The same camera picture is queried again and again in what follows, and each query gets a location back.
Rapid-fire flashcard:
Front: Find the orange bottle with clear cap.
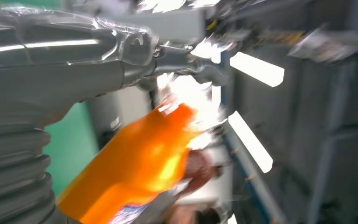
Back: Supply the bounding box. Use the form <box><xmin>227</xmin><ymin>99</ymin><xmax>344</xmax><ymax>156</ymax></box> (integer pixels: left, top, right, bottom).
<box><xmin>57</xmin><ymin>103</ymin><xmax>198</xmax><ymax>224</ymax></box>

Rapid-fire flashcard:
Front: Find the green table mat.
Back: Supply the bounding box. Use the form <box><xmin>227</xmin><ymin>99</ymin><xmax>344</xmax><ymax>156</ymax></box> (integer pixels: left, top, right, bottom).
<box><xmin>43</xmin><ymin>102</ymin><xmax>100</xmax><ymax>197</ymax></box>

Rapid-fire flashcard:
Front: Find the person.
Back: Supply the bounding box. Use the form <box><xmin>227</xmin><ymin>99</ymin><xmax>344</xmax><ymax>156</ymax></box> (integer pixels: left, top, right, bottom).
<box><xmin>179</xmin><ymin>150</ymin><xmax>224</xmax><ymax>198</ymax></box>

